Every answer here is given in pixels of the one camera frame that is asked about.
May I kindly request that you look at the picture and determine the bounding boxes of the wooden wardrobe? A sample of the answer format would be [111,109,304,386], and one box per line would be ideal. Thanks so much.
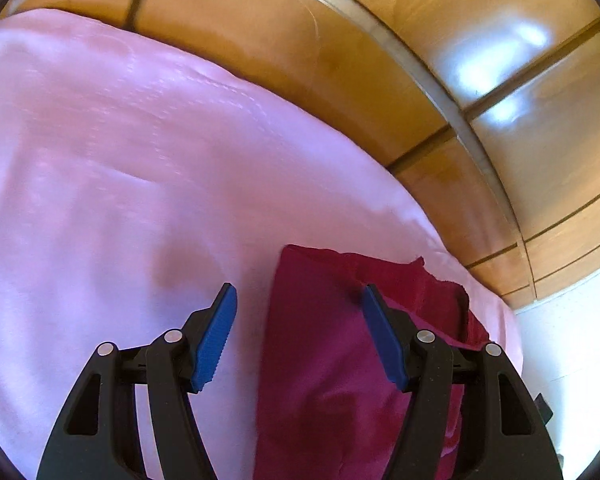
[0,0,600,311]

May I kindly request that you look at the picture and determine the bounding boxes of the dark red garment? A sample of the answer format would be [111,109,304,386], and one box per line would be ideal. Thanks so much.
[252,244,491,480]

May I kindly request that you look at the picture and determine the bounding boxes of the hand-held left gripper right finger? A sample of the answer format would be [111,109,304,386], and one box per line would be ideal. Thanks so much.
[361,284,565,480]

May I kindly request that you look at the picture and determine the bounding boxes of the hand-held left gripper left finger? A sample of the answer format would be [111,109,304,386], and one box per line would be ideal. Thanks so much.
[36,282,238,480]

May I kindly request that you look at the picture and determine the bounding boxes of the small dark object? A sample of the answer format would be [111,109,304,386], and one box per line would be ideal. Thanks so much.
[534,394,554,423]

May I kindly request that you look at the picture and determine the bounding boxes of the pink blanket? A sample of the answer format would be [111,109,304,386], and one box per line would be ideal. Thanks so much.
[0,9,523,480]

